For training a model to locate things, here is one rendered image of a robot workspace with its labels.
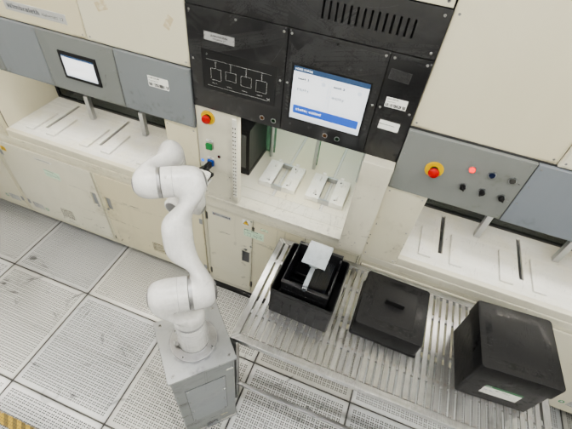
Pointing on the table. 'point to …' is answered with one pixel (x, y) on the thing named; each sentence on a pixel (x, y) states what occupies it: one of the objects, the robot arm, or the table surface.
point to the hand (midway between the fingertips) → (208, 166)
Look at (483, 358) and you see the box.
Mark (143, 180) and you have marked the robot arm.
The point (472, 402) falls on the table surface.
